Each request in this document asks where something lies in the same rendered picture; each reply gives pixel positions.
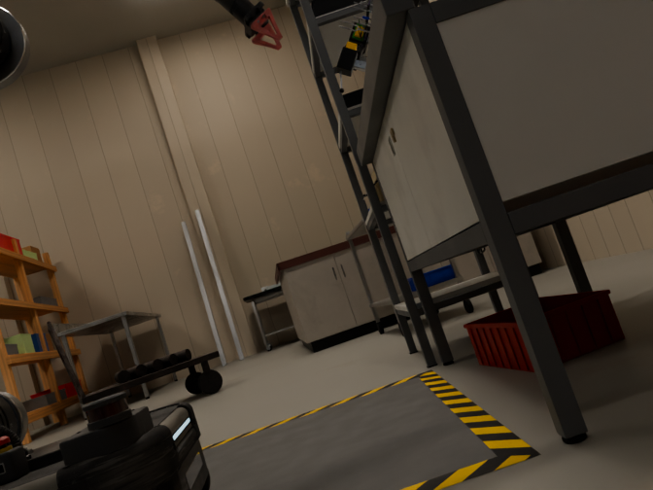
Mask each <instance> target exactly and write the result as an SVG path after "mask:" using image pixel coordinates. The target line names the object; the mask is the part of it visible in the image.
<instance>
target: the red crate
mask: <svg viewBox="0 0 653 490"><path fill-rule="evenodd" d="M609 294H610V290H601V291H593V292H584V293H576V294H567V295H558V296H551V297H539V301H540V304H541V306H542V309H543V312H544V314H545V317H546V320H547V322H548V325H549V328H550V330H551V333H552V335H553V337H554V340H555V343H556V346H557V348H558V351H559V354H560V356H561V359H562V362H563V363H564V362H566V361H569V360H572V359H574V358H577V357H579V356H582V355H584V354H587V353H589V352H592V351H595V350H597V349H600V348H602V347H604V346H606V345H609V344H612V343H614V342H617V341H619V340H622V339H624V338H625V336H624V334H623V331H622V329H621V326H620V323H619V321H618V318H617V316H616V313H615V310H614V308H613V305H612V303H611V300H610V297H609ZM464 328H465V329H467V332H468V334H469V337H470V340H471V343H472V346H473V348H474V351H475V354H476V357H477V360H478V362H479V365H482V366H489V367H496V368H509V369H516V370H522V371H530V372H534V369H533V365H532V362H531V359H530V357H529V354H528V351H527V348H526V346H525V343H524V340H523V338H522V336H521V333H520V330H519V328H518V325H517V322H516V320H515V317H514V314H513V311H512V309H511V307H510V308H508V309H505V310H502V311H500V312H498V313H495V314H492V315H489V316H486V317H484V318H481V319H478V320H475V321H473V322H470V323H467V324H464Z"/></svg>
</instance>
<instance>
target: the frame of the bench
mask: <svg viewBox="0 0 653 490"><path fill-rule="evenodd" d="M502 1H505V0H436V1H433V2H430V3H429V4H425V5H422V6H419V7H416V8H413V9H410V10H408V13H407V17H406V23H407V25H408V28H409V31H410V34H411V36H412V39H413V42H414V45H415V47H416V50H417V53H418V55H419V57H420V60H421V63H422V65H423V68H424V71H425V73H426V76H427V79H428V82H429V84H430V89H431V92H432V94H433V97H434V100H435V102H436V105H437V108H438V111H439V113H440V116H441V119H442V120H443V123H444V126H445V129H446V131H447V134H448V137H449V139H450V142H451V145H452V148H453V150H454V153H455V156H456V159H457V161H458V164H459V167H460V169H461V171H462V174H463V177H464V181H465V184H466V186H467V189H468V192H469V195H470V197H471V200H472V203H473V206H474V208H475V211H476V214H477V216H478V219H479V222H480V224H478V225H476V226H474V227H471V228H470V229H468V230H466V231H464V232H462V233H460V234H458V235H457V236H455V237H453V238H451V239H449V240H447V241H445V242H444V243H442V244H440V245H438V246H436V247H434V248H432V249H431V250H429V251H427V252H425V253H424V254H422V255H420V256H419V257H417V258H415V259H413V260H410V261H408V260H407V258H406V255H405V252H404V249H403V247H402V244H401V241H400V238H399V235H398V232H397V230H396V227H395V222H394V219H393V216H392V214H391V211H390V208H389V205H388V202H387V199H386V198H385V195H384V192H383V189H382V186H381V183H380V181H379V178H378V175H377V172H376V169H375V166H374V164H373V161H372V166H373V169H374V172H375V174H376V177H377V180H378V183H379V186H380V189H381V191H382V194H383V196H384V199H385V202H386V205H387V207H388V210H389V213H390V216H391V219H392V222H393V224H394V227H395V232H396V235H397V238H398V240H399V243H400V246H401V249H402V252H403V255H404V257H405V259H406V262H407V265H408V268H409V271H410V274H411V276H412V279H413V282H414V285H415V288H416V291H417V293H418V296H419V299H420V302H421V304H422V307H423V309H424V312H425V315H426V318H427V321H428V324H429V326H430V331H431V334H432V337H433V340H434V343H435V345H436V348H437V351H438V354H439V357H440V360H441V362H442V363H443V365H444V366H449V365H451V364H453V363H454V361H453V360H454V358H453V356H452V353H451V350H450V347H449V344H448V341H447V339H446V336H445V333H444V330H443V328H442V326H441V323H440V320H439V317H438V314H437V311H436V309H435V306H434V303H433V300H432V297H431V294H430V290H429V287H428V284H427V281H426V279H425V276H424V273H423V270H422V268H424V267H427V266H430V265H433V264H436V263H441V262H444V261H447V260H450V259H453V258H455V257H458V256H461V255H464V254H467V253H470V252H473V251H476V250H478V249H481V248H484V247H487V246H489V248H490V251H491V254H492V256H493V259H494V262H495V264H496V267H497V270H498V274H499V277H500V280H501V282H502V285H503V288H504V290H505V292H506V295H507V298H508V301H509V303H510V306H511V309H512V311H513V314H514V317H515V320H516V322H517V325H518V328H519V330H520V333H521V336H522V338H523V340H524V343H525V346H526V348H527V351H528V354H529V357H530V359H531V362H532V365H533V369H534V372H535V375H536V377H537V380H538V383H539V386H540V388H541V391H542V394H543V396H544V399H545V401H546V404H547V406H548V409H549V412H550V415H551V417H552V420H553V423H554V425H555V428H556V431H557V433H558V434H559V435H560V436H562V440H563V442H564V443H566V444H575V443H578V442H581V441H583V440H585V439H586V437H587V435H586V433H587V432H588V429H587V427H586V424H585V421H584V419H583V416H582V413H581V411H580V408H579V405H578V403H577V400H576V397H575V395H574V393H573V390H572V387H571V385H570V382H569V379H568V377H567V372H566V370H565V367H564V364H563V362H562V359H561V356H560V354H559V351H558V348H557V346H556V343H555V340H554V337H553V335H552V333H551V330H550V328H549V325H548V322H547V320H546V317H545V314H544V312H543V309H542V306H541V304H540V301H539V298H538V296H537V293H536V290H535V287H534V285H533V280H532V278H531V276H530V273H529V271H528V268H527V265H526V263H525V260H524V257H523V255H522V252H521V249H520V247H519V244H518V241H517V239H516V236H519V235H522V234H525V233H528V232H530V231H533V230H536V229H539V228H544V227H547V226H550V225H552V227H553V229H554V231H555V234H556V236H557V239H558V242H559V244H560V247H561V249H562V252H563V255H564V257H565V260H566V263H567V267H568V269H569V272H570V275H571V277H572V280H573V283H574V285H575V288H576V291H577V293H584V292H593V290H592V288H591V285H590V282H589V280H588V277H587V275H586V272H585V269H584V267H583V264H582V261H581V260H580V257H579V255H578V252H577V249H576V247H575V244H574V242H573V239H572V236H571V234H570V231H569V228H568V226H567V222H566V220H567V219H569V218H572V217H575V216H578V215H581V214H584V213H587V212H589V211H592V210H595V209H598V208H601V207H604V206H606V205H609V204H611V203H614V202H617V201H620V200H623V199H626V198H629V197H631V196H634V195H637V194H640V193H645V192H648V191H650V190H653V163H651V164H648V165H645V166H642V167H640V168H637V169H634V170H631V171H628V172H625V173H622V174H619V175H616V176H613V177H610V178H607V179H604V180H601V181H599V182H596V183H594V184H591V185H588V186H585V187H582V188H579V189H576V190H573V191H570V192H565V193H562V194H559V195H556V196H553V197H550V198H547V199H545V200H542V201H539V202H537V203H534V204H531V205H528V206H525V207H522V208H519V209H516V210H513V211H510V212H507V213H506V210H505V207H504V205H503V202H502V199H501V197H500V194H499V191H498V187H497V184H496V181H495V179H494V176H493V173H492V171H491V168H490V165H489V163H488V161H487V158H486V156H485V153H484V150H483V148H482V145H481V142H480V140H479V137H478V134H477V132H476V129H475V126H474V123H473V121H472V118H471V115H470V113H469V111H468V108H467V106H466V103H465V100H464V96H463V93H462V91H461V88H460V85H459V83H458V80H457V77H456V74H455V72H454V69H453V66H452V64H451V61H450V58H449V56H448V53H447V51H446V49H445V46H444V43H443V41H442V38H441V35H440V33H439V30H438V27H437V25H436V24H437V23H439V22H441V21H444V20H447V19H450V18H455V17H458V16H461V15H464V14H467V13H470V12H473V11H476V10H479V9H482V8H485V7H488V6H491V5H494V4H496V3H499V2H502Z"/></svg>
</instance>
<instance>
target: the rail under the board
mask: <svg viewBox="0 0 653 490"><path fill-rule="evenodd" d="M413 8H415V5H414V2H413V0H373V7H372V16H371V24H370V33H369V41H368V50H367V59H366V67H365V76H364V84H363V93H362V102H361V118H360V127H359V135H358V144H357V154H358V157H359V160H360V162H361V166H364V165H367V164H370V163H372V161H373V158H374V154H375V150H376V146H377V142H378V138H379V134H380V129H381V125H382V121H383V118H384V114H385V110H386V106H387V102H388V97H389V93H390V89H391V85H392V81H393V77H394V73H395V66H396V62H397V58H398V54H399V50H400V46H401V42H402V37H403V33H404V29H405V25H406V17H407V13H408V10H410V9H413Z"/></svg>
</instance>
